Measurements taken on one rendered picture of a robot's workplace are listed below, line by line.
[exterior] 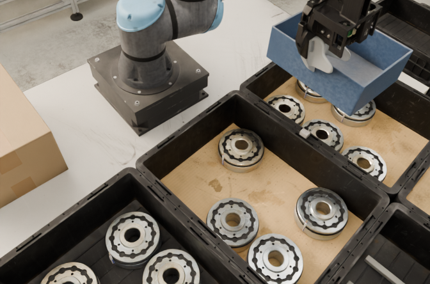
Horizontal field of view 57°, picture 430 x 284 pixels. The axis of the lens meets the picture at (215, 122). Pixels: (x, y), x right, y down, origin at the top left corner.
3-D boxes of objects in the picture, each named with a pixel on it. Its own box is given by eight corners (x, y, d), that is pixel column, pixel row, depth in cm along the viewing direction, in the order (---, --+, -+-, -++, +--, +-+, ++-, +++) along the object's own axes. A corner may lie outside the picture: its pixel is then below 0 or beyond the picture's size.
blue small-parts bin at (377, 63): (265, 56, 77) (271, 25, 71) (314, 28, 84) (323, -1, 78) (350, 117, 67) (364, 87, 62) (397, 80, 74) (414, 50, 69)
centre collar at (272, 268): (256, 260, 73) (256, 259, 72) (272, 241, 75) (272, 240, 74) (278, 279, 71) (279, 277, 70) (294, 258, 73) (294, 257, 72)
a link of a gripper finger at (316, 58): (321, 94, 65) (331, 54, 58) (295, 74, 68) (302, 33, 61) (334, 85, 66) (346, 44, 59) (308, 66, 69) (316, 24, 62)
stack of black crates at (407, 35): (328, 88, 203) (354, 14, 169) (363, 64, 216) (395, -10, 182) (395, 137, 184) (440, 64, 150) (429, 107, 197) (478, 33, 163)
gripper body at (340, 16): (338, 63, 57) (356, -8, 47) (294, 32, 61) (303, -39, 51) (373, 38, 59) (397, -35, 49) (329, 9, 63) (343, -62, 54)
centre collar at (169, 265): (151, 279, 70) (151, 278, 69) (169, 257, 72) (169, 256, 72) (173, 297, 68) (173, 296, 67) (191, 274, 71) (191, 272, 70)
